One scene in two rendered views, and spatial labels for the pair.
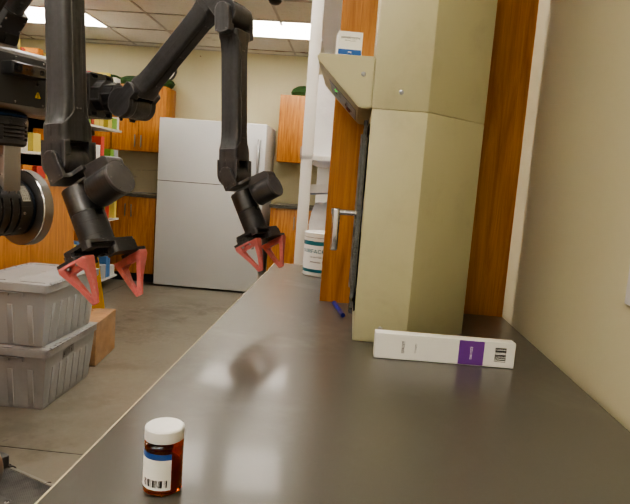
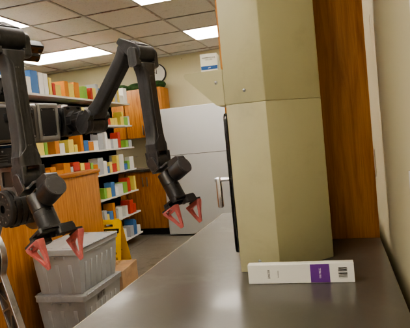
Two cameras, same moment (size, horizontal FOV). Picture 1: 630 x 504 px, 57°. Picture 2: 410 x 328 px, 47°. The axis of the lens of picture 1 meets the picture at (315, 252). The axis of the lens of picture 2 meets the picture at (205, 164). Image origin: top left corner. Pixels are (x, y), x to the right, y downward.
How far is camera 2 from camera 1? 0.33 m
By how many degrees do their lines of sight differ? 13
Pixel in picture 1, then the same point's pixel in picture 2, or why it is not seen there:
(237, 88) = (150, 102)
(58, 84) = (15, 133)
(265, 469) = not seen: outside the picture
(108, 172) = (46, 183)
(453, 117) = (289, 99)
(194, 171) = (187, 145)
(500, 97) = (345, 69)
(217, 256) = (214, 207)
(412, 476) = not seen: outside the picture
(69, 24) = (16, 95)
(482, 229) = (351, 171)
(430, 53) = (259, 59)
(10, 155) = not seen: hidden behind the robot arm
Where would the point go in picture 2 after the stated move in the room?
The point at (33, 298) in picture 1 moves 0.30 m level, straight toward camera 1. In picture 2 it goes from (71, 259) to (68, 270)
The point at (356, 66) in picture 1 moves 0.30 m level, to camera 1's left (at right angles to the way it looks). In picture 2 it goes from (210, 78) to (110, 91)
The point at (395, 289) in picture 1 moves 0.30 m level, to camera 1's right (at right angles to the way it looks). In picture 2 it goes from (265, 231) to (380, 225)
